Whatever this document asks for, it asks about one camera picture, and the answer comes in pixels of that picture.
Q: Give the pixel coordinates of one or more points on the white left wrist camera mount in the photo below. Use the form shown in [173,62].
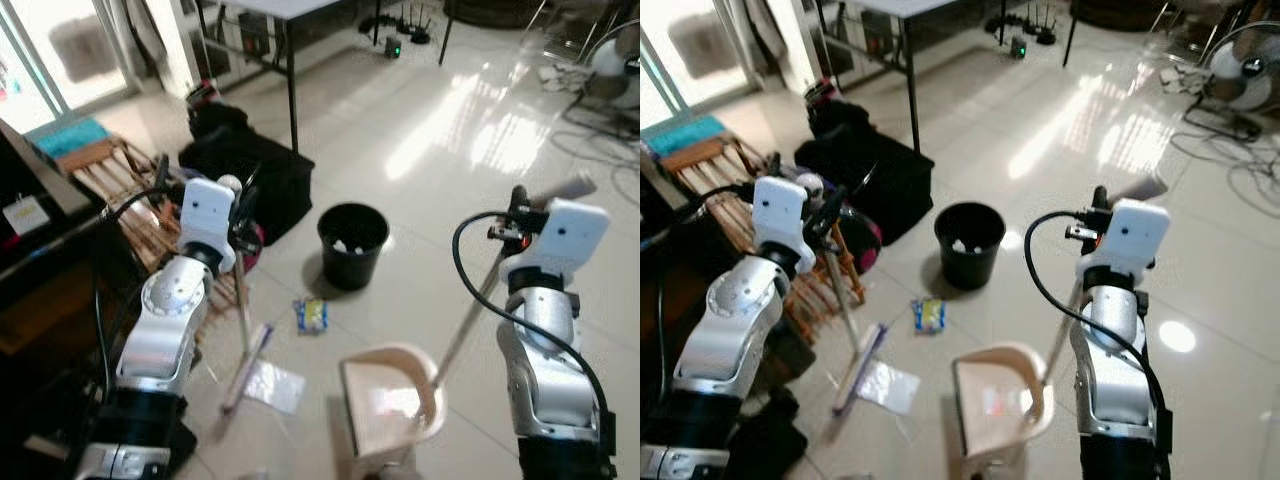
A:
[780,220]
[205,220]

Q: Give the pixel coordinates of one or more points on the white paper sheet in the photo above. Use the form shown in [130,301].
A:
[278,388]
[892,388]

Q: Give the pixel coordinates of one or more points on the black-framed table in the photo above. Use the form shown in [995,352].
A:
[912,60]
[292,60]

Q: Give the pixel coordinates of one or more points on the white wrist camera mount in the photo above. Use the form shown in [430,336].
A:
[1135,235]
[205,220]
[565,235]
[780,220]

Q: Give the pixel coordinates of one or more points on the brown wooden slatted rack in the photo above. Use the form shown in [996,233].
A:
[120,180]
[715,175]

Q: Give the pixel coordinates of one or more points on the black pink vacuum cleaner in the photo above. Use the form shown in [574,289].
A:
[256,248]
[865,240]

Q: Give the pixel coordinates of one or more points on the blue yellow snack packet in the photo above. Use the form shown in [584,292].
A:
[929,316]
[311,316]

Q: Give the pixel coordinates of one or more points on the small device with green light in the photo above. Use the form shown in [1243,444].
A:
[1019,48]
[393,48]

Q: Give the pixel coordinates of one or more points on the black router with antennas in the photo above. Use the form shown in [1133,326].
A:
[1035,28]
[410,30]

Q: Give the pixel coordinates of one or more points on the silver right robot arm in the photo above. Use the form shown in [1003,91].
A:
[1110,370]
[545,370]

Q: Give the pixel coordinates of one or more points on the large black bag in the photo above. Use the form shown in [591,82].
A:
[870,160]
[270,165]

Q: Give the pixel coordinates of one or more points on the red black cardboard box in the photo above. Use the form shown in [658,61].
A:
[820,92]
[200,93]

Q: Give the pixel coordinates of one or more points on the black round waste bin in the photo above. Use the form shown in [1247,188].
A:
[352,250]
[970,250]

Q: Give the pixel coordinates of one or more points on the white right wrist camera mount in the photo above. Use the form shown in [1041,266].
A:
[565,235]
[1135,235]

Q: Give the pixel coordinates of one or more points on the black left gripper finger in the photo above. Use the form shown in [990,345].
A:
[254,190]
[838,210]

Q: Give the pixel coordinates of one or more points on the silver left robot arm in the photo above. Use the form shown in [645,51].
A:
[160,320]
[730,320]

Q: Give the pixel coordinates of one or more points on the white floor fan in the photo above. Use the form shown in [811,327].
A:
[1245,75]
[612,65]

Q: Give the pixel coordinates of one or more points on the teal cushion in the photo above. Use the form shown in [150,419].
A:
[68,137]
[685,135]

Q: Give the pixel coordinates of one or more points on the dark wooden cabinet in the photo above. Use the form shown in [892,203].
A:
[660,290]
[40,290]

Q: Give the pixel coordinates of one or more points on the small white paper note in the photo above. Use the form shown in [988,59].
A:
[26,215]

